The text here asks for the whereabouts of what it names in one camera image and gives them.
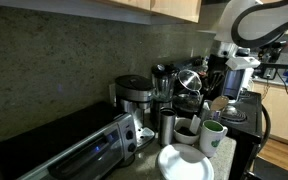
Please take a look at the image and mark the silver black toaster oven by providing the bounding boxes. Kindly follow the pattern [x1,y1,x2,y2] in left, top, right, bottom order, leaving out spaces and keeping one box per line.
[0,101,138,180]

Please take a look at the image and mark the steel coffee maker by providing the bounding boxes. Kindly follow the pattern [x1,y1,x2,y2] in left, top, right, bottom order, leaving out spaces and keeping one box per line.
[113,74,156,149]

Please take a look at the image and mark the wooden slotted spatula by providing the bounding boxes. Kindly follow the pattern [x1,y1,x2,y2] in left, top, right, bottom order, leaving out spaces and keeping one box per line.
[210,95,230,112]

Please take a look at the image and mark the wooden lower cabinets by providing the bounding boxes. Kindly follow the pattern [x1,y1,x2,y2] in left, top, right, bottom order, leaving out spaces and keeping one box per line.
[252,81,288,146]

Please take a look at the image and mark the white plate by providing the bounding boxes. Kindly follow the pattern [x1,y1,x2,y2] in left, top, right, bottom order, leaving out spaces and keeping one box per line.
[155,143,216,180]

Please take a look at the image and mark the steel travel mug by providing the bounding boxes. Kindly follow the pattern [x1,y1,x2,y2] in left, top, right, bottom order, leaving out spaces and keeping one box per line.
[158,107,178,148]

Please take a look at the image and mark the white bowl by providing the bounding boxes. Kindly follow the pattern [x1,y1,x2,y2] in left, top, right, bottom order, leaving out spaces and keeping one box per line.
[173,117,203,146]

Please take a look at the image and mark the dark bowl contents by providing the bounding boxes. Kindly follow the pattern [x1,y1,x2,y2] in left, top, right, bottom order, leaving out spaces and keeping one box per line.
[177,125,193,137]

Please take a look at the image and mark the thick black hose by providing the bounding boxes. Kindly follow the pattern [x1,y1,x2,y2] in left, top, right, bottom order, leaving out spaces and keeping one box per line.
[255,103,272,158]

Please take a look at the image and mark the wooden upper cabinet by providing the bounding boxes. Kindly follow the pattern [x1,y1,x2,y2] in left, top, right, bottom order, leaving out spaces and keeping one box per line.
[93,0,203,24]

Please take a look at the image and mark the coil stove burner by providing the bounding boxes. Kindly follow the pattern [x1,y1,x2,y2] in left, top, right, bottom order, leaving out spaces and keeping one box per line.
[221,106,248,125]

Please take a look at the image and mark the glass carafe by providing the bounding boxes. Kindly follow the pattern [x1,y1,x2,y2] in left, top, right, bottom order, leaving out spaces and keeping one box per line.
[172,91,202,122]

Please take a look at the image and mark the perforated steel utensil holder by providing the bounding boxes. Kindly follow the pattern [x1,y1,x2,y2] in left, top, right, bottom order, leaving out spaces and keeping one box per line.
[203,109,222,124]

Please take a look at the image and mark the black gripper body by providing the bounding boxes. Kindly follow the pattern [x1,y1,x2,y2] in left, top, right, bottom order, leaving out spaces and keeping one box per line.
[207,53,232,80]

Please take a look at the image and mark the black electric stove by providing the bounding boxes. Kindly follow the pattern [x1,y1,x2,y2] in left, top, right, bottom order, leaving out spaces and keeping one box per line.
[197,91,264,180]

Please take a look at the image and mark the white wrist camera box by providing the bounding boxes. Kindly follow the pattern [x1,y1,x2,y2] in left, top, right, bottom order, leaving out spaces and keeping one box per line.
[225,55,262,72]

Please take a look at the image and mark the white mug green inside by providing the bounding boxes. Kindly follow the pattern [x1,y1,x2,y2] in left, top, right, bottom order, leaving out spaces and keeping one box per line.
[198,119,229,159]

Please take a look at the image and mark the white spatula black handle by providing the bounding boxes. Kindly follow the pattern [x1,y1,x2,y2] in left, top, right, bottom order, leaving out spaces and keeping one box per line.
[188,89,215,135]

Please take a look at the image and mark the black glass blender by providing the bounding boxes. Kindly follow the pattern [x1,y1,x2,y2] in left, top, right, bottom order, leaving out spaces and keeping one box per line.
[149,63,179,131]

